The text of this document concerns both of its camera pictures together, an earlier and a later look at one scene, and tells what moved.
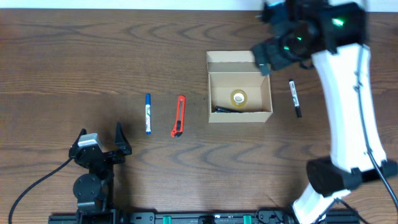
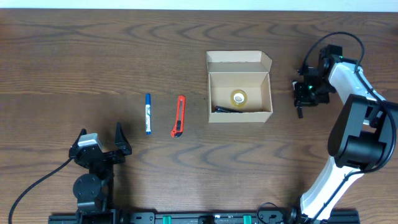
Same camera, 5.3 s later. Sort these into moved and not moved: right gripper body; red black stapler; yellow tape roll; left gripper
Moved: right gripper body
Not moved: red black stapler; left gripper; yellow tape roll
